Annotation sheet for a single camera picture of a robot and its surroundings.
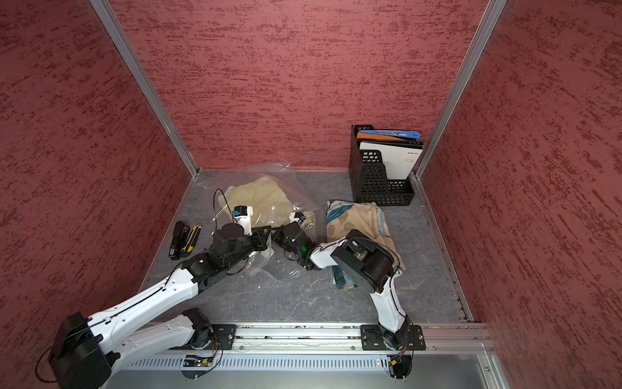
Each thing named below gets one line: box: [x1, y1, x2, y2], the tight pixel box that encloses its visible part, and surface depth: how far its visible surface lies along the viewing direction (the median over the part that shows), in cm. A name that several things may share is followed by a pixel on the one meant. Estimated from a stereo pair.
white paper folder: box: [359, 141, 424, 178], surface depth 94 cm
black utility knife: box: [168, 220, 191, 261], surface depth 94 cm
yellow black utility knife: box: [180, 223, 203, 253], surface depth 97 cm
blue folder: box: [357, 129, 422, 141], surface depth 97 cm
